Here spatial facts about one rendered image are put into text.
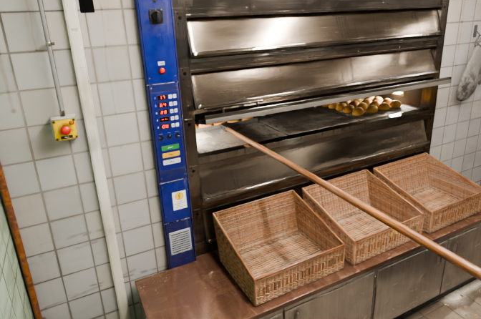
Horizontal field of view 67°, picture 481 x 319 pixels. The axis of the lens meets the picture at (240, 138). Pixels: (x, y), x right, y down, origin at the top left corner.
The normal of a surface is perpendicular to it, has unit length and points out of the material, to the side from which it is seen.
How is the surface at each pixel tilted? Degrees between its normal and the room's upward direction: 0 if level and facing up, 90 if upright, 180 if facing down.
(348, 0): 90
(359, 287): 91
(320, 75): 70
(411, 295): 84
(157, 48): 90
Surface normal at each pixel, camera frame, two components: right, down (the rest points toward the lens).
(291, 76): 0.40, -0.07
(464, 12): 0.44, 0.26
